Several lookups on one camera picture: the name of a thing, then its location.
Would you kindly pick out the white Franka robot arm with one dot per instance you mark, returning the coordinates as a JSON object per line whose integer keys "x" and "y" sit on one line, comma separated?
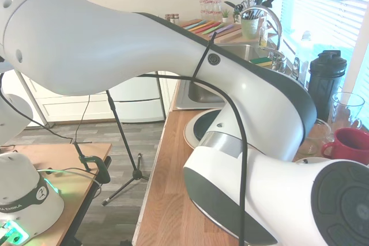
{"x": 86, "y": 41}

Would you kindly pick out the beige dinner plate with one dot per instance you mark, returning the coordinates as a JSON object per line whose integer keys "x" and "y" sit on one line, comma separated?
{"x": 188, "y": 133}

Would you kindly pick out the dark blue plate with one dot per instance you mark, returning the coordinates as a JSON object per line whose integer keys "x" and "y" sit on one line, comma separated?
{"x": 207, "y": 126}

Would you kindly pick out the stainless steel double sink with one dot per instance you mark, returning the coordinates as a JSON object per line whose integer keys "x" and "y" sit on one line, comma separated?
{"x": 199, "y": 96}

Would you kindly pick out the white kitchen base cabinet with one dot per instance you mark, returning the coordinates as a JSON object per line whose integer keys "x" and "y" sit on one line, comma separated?
{"x": 138, "y": 107}

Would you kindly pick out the teal knife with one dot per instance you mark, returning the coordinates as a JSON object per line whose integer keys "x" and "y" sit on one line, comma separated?
{"x": 193, "y": 25}

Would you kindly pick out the orange knife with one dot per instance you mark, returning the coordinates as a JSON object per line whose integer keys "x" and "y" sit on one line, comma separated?
{"x": 199, "y": 26}

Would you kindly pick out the green knife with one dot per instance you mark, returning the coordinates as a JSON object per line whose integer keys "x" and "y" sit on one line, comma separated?
{"x": 219, "y": 30}

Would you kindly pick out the yellow and green sponge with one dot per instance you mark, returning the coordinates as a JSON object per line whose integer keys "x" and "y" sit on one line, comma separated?
{"x": 260, "y": 61}

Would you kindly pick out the small spice jar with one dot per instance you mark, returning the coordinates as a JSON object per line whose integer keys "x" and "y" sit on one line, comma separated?
{"x": 172, "y": 19}
{"x": 167, "y": 18}
{"x": 176, "y": 19}

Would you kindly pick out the wooden cutting board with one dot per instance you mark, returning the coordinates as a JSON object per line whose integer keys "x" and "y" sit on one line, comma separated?
{"x": 230, "y": 31}

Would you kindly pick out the glass jar red checkered lid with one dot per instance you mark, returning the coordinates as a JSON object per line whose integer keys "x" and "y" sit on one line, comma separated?
{"x": 219, "y": 8}
{"x": 215, "y": 10}
{"x": 208, "y": 11}
{"x": 202, "y": 11}

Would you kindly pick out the small potted green plant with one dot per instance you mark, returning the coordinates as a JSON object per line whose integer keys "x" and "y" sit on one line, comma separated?
{"x": 225, "y": 15}

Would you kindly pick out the pale green utensil holder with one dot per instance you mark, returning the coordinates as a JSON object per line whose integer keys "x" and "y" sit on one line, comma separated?
{"x": 249, "y": 28}

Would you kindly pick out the dark C-clamp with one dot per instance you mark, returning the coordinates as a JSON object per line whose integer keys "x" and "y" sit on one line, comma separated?
{"x": 95, "y": 162}

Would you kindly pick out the small yellow soap bottle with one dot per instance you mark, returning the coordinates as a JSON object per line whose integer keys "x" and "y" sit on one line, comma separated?
{"x": 263, "y": 37}

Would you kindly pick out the dark leafy potted plant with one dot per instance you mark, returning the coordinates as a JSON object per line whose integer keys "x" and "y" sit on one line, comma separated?
{"x": 237, "y": 14}

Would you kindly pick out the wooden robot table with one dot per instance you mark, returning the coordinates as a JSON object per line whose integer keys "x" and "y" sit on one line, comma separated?
{"x": 80, "y": 153}

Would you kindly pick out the chrome gooseneck faucet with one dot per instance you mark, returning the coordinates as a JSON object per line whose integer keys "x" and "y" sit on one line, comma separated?
{"x": 279, "y": 31}

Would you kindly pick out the clear Dawn soap bottle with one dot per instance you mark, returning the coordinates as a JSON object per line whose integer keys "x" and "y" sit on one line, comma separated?
{"x": 299, "y": 64}

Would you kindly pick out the black kitchen turner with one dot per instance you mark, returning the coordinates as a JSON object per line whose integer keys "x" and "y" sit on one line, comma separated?
{"x": 271, "y": 0}

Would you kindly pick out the clear plastic cup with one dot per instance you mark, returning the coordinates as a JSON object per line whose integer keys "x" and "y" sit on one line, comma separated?
{"x": 320, "y": 136}

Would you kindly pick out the black shaker bottle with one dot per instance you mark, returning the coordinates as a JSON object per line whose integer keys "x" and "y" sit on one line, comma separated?
{"x": 325, "y": 84}

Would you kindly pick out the clear glass goblet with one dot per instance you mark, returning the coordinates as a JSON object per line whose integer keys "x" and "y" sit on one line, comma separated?
{"x": 346, "y": 110}

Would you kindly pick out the white window blind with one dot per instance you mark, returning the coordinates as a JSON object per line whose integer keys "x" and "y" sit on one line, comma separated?
{"x": 317, "y": 4}

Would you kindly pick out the red mug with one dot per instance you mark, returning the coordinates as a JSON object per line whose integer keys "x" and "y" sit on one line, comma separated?
{"x": 348, "y": 145}

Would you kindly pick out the black camera tripod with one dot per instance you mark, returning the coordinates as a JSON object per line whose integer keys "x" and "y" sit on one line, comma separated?
{"x": 124, "y": 139}

